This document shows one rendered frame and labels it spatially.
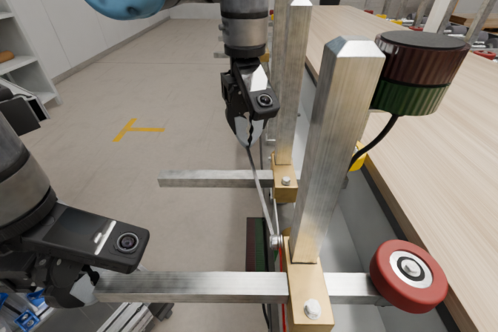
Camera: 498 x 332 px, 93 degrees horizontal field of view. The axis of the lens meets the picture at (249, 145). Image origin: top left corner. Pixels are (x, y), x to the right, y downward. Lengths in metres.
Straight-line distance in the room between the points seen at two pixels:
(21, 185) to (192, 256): 1.17
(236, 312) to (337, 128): 1.13
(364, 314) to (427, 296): 0.30
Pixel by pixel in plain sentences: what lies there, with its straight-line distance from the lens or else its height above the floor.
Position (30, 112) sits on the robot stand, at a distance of 0.81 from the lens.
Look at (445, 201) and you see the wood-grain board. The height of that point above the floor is 0.90.
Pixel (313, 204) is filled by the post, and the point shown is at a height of 1.00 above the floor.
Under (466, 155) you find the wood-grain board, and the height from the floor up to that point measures 0.90.
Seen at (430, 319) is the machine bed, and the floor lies 0.78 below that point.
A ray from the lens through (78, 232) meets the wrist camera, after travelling 0.32.
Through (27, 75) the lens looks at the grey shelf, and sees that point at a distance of 3.44.
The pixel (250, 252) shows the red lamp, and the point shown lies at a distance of 0.58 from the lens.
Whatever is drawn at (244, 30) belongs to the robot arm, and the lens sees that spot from 0.39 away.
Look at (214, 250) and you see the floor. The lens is 1.39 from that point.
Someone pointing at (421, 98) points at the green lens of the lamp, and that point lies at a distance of 0.21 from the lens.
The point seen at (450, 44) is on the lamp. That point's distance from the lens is 0.22.
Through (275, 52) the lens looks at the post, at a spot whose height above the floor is 1.02.
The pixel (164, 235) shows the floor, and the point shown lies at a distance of 1.51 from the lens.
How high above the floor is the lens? 1.21
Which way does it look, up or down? 37 degrees down
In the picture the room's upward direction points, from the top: straight up
